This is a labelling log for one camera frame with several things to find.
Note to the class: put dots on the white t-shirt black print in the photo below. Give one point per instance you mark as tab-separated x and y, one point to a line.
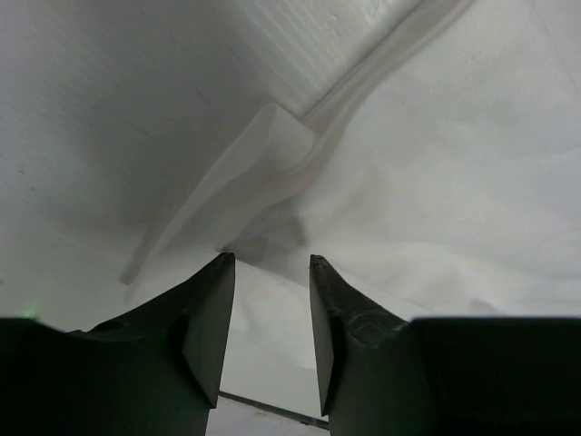
442	180

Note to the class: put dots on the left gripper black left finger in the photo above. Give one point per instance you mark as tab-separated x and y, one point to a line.
155	370

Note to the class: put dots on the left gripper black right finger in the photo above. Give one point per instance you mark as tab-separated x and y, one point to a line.
381	375

